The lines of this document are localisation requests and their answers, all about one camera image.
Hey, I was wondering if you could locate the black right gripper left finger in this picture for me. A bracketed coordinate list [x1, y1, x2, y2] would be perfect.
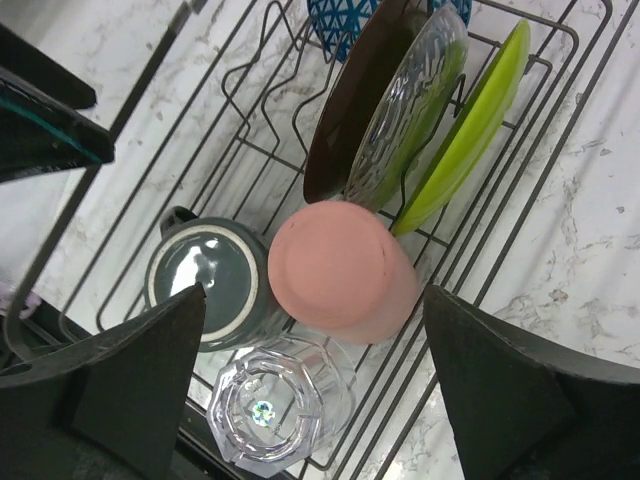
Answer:
[1, 284, 205, 479]

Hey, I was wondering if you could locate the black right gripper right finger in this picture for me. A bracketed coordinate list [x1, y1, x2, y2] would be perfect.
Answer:
[423, 285, 639, 479]

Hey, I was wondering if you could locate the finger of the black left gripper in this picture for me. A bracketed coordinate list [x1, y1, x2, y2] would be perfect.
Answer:
[1, 25, 96, 109]
[1, 79, 115, 183]

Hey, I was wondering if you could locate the dark grey ceramic mug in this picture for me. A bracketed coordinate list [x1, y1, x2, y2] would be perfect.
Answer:
[144, 206, 289, 353]

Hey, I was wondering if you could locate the pink plastic cup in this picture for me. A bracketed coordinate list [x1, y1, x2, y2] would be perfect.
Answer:
[268, 201, 420, 345]

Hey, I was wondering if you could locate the clear glass tumbler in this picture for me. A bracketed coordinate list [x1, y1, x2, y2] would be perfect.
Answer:
[206, 332, 359, 478]

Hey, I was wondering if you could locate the green plate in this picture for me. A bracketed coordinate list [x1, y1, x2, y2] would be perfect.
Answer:
[392, 20, 531, 236]

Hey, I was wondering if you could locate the blue patterned bowl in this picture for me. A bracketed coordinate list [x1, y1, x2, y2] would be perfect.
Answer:
[306, 0, 473, 63]

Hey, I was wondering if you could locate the dark red plate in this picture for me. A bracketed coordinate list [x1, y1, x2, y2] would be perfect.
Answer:
[303, 1, 429, 204]

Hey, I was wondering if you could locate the clear glass plate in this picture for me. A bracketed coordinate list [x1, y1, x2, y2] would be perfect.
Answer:
[344, 3, 468, 211]

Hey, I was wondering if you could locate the black wire dish rack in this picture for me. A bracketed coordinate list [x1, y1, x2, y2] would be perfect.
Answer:
[0, 0, 640, 480]

